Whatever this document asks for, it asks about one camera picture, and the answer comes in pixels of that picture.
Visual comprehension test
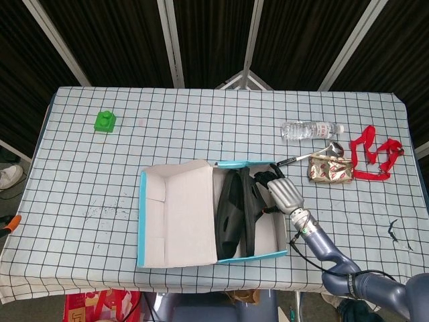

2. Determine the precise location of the red ribbon lanyard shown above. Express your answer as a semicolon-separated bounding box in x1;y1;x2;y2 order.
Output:
350;125;406;181

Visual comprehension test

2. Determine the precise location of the black rubber slipper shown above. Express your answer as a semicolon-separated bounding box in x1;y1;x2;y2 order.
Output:
214;170;245;260
238;167;269;258

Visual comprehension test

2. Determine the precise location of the white metal stand foot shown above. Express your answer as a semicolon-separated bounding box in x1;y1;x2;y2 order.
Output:
216;69;274;91

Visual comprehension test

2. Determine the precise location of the left black orange-tipped robot hand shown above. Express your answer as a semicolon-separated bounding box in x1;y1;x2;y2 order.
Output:
0;214;23;236

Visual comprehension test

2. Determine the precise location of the green toy building block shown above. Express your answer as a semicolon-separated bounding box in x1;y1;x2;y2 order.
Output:
93;109;117;134

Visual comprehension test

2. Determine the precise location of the brown paper piece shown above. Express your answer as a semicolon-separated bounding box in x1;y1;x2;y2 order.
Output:
225;288;261;305

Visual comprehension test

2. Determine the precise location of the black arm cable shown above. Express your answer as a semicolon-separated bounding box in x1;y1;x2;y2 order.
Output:
288;234;413;281

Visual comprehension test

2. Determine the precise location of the gold foil snack packet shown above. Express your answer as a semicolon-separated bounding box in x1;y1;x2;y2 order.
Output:
306;154;355;184

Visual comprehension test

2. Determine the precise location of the red patterned bag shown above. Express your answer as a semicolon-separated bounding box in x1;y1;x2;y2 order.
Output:
64;288;143;322

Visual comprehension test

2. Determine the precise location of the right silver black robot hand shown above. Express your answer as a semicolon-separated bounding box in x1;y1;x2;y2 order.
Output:
253;164;306;216

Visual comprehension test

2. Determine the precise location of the metal spoon with black handle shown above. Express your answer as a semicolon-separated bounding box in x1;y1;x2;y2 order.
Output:
275;142;345;167

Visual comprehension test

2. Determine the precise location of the clear plastic water bottle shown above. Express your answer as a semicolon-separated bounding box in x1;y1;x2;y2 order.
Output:
280;120;345;141

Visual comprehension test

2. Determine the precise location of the white black checked tablecloth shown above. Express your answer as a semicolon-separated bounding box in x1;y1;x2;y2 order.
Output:
0;86;429;305

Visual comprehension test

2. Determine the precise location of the light blue cardboard shoe box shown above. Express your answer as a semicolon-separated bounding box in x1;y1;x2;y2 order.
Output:
135;159;289;268

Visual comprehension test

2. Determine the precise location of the dark white-framed partition screen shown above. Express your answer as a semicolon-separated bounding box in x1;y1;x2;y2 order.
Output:
0;0;429;162

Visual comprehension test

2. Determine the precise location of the white sneaker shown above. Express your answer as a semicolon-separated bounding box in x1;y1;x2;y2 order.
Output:
0;164;24;191

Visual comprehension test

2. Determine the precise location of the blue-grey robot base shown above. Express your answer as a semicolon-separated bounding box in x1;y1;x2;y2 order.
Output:
142;290;281;322

